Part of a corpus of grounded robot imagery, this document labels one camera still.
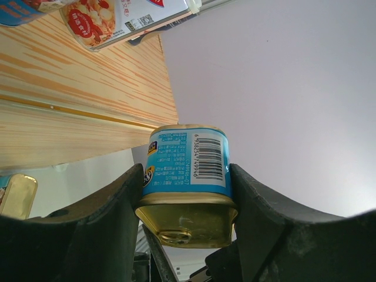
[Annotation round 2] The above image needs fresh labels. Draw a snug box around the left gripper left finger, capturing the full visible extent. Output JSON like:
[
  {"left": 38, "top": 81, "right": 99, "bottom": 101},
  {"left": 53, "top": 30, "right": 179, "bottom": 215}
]
[{"left": 1, "top": 164, "right": 143, "bottom": 281}]

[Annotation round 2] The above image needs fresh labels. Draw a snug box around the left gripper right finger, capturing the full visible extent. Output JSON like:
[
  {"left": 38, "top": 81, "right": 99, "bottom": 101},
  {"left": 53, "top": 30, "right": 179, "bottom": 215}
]
[{"left": 230, "top": 164, "right": 375, "bottom": 281}]

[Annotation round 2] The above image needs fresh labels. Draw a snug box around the rectangular gold tin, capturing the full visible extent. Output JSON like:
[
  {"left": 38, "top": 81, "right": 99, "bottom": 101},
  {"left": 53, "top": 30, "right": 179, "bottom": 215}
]
[
  {"left": 135, "top": 124, "right": 238, "bottom": 249},
  {"left": 1, "top": 173, "right": 38, "bottom": 220}
]

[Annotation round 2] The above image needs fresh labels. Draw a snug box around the wooden cube shelf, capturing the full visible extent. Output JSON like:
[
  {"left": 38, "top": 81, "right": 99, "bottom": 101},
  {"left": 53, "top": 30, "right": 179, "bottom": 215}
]
[{"left": 1, "top": 12, "right": 179, "bottom": 170}]

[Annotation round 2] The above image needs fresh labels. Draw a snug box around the white lid can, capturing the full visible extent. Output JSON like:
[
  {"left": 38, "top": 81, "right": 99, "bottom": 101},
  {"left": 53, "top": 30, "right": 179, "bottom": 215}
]
[{"left": 60, "top": 0, "right": 203, "bottom": 52}]

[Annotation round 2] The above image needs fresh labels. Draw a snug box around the white lid can colourful label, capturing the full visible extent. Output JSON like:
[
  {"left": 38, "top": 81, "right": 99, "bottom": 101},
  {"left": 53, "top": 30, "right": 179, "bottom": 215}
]
[{"left": 1, "top": 0, "right": 75, "bottom": 27}]

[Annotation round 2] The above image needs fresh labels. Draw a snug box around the dark round tin can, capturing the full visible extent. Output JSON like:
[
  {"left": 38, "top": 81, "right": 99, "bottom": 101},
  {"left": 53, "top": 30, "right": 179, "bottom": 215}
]
[{"left": 128, "top": 15, "right": 196, "bottom": 46}]

